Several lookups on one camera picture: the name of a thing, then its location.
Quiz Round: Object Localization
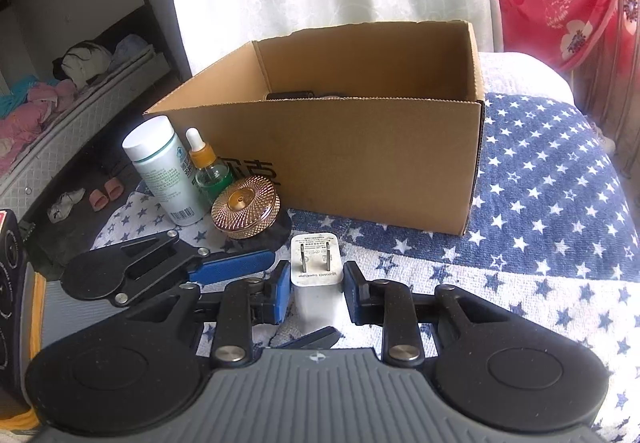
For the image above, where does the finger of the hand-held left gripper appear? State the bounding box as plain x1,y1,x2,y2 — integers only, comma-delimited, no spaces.
95,230,276,308
272,325,342,349

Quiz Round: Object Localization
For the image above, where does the rose gold lid cream jar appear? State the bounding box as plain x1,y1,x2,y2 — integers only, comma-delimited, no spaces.
211,175,293,244

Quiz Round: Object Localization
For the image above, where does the green glass dropper bottle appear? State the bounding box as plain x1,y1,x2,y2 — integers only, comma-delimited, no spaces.
186,128,236,204

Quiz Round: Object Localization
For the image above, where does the brown cardboard box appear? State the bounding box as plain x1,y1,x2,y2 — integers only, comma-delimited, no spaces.
142,20,486,236

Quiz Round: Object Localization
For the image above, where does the pink clothes pile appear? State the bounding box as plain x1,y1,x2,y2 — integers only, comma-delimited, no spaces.
0,78,76,174

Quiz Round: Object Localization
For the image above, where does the blue white star blanket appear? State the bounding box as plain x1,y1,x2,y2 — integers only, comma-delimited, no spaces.
92,50,640,443

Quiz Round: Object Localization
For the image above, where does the grey mattress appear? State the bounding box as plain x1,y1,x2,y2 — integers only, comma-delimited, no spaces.
0,48,171,218

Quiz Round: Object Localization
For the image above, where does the white pill bottle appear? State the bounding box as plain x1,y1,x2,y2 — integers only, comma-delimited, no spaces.
122,117,206,226

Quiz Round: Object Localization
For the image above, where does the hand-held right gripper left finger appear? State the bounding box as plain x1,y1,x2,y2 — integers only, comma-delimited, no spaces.
120,260,293,369

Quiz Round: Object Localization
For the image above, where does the light blue cloth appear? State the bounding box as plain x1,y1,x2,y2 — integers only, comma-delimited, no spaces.
112,34,151,68

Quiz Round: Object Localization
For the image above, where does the white rag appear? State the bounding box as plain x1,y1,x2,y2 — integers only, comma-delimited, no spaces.
47,188,86,224

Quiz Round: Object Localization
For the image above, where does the white charger plug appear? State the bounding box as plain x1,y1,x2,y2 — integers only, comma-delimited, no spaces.
290,233,346,324

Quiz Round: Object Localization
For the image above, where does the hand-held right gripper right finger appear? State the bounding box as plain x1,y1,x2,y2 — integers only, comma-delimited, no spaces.
342,260,481,366

